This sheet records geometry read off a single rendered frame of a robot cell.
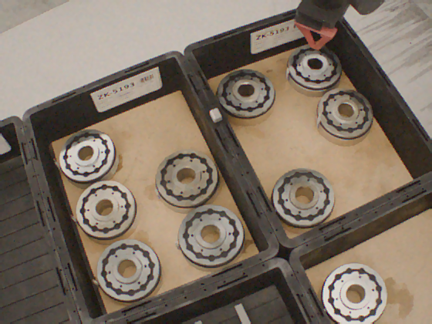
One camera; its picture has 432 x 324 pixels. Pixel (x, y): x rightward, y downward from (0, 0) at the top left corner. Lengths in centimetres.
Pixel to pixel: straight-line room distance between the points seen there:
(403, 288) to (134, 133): 53
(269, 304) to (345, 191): 23
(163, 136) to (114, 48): 38
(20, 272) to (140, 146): 31
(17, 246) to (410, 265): 66
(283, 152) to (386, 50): 45
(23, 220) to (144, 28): 57
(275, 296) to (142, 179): 30
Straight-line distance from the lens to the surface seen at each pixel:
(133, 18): 131
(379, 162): 94
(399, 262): 88
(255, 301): 83
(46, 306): 89
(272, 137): 93
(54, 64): 128
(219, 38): 94
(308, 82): 96
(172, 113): 97
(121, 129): 97
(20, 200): 97
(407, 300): 87
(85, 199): 89
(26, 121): 91
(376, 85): 93
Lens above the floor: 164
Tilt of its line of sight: 62 degrees down
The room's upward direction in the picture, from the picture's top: 8 degrees counter-clockwise
